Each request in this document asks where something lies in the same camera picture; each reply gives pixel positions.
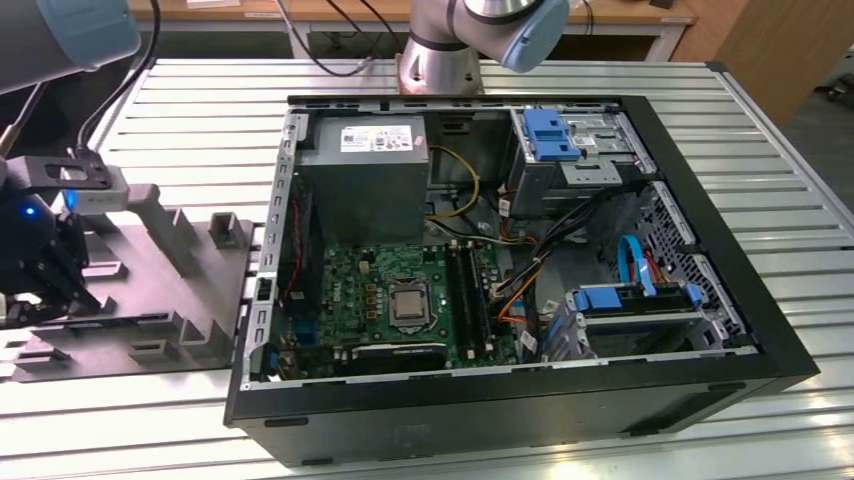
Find yellow wire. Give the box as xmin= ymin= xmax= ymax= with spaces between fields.
xmin=429 ymin=144 xmax=482 ymax=219

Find black cable bundle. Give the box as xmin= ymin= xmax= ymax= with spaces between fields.
xmin=493 ymin=182 xmax=649 ymax=301

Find hard disk in blue carrier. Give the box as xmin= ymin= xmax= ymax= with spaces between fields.
xmin=573 ymin=282 xmax=702 ymax=317

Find blue flat data cable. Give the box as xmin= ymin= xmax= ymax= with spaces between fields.
xmin=617 ymin=233 xmax=661 ymax=297

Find metal drive cage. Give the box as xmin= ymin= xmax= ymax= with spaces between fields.
xmin=510 ymin=107 xmax=660 ymax=216

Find black camera cable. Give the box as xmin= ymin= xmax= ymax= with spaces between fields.
xmin=68 ymin=0 xmax=165 ymax=154

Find grey parts rack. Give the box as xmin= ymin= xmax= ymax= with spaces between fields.
xmin=0 ymin=183 xmax=266 ymax=384

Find blue plastic drive latch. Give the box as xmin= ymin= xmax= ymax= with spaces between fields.
xmin=525 ymin=108 xmax=580 ymax=162

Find green motherboard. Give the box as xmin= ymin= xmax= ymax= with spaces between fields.
xmin=270 ymin=242 xmax=529 ymax=381

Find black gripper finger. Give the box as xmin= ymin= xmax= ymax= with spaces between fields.
xmin=12 ymin=292 xmax=72 ymax=327
xmin=52 ymin=213 xmax=106 ymax=311

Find grey power supply unit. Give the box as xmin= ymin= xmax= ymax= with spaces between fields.
xmin=297 ymin=115 xmax=430 ymax=249

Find wooden desk white legs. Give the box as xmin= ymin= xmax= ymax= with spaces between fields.
xmin=126 ymin=0 xmax=700 ymax=64

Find orange wires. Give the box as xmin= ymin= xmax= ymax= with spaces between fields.
xmin=497 ymin=294 xmax=535 ymax=327

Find black RAM slot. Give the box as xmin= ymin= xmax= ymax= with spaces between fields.
xmin=445 ymin=241 xmax=473 ymax=354

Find black chair base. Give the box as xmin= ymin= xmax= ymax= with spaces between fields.
xmin=814 ymin=73 xmax=854 ymax=102

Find black graphics card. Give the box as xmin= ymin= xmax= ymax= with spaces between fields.
xmin=337 ymin=342 xmax=449 ymax=376

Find silver CPU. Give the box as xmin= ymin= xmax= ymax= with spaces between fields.
xmin=390 ymin=288 xmax=433 ymax=324

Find black open PC case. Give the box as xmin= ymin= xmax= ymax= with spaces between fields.
xmin=222 ymin=93 xmax=821 ymax=469

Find wooden cabinet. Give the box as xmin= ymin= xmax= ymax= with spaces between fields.
xmin=713 ymin=0 xmax=854 ymax=129

